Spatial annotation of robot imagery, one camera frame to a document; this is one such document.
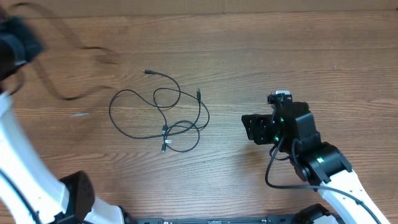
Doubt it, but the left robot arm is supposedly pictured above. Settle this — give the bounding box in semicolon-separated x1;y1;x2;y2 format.
1;16;131;223

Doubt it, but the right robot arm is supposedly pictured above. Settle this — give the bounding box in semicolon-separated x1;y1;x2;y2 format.
241;101;389;223

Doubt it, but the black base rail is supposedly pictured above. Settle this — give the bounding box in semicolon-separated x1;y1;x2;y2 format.
121;203;344;224

